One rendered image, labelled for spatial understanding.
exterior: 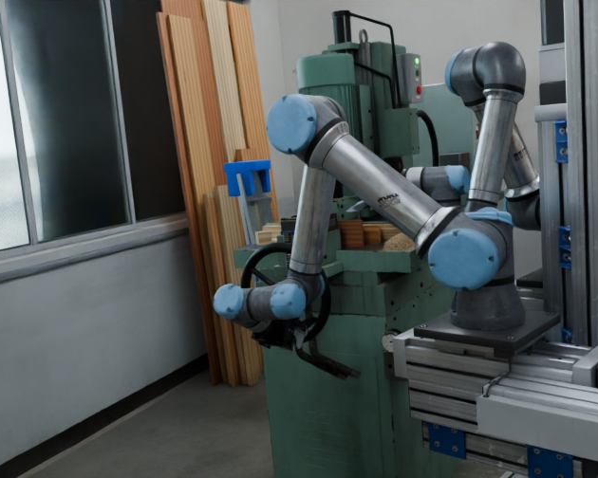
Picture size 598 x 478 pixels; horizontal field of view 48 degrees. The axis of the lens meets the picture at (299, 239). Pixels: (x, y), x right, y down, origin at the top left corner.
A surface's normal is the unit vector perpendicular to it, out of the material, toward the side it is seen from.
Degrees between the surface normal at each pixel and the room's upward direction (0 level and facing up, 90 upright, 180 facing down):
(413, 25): 90
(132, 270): 90
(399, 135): 90
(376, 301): 90
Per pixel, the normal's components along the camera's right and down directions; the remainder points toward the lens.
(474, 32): -0.45, 0.16
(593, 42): -0.67, 0.16
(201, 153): 0.88, -0.07
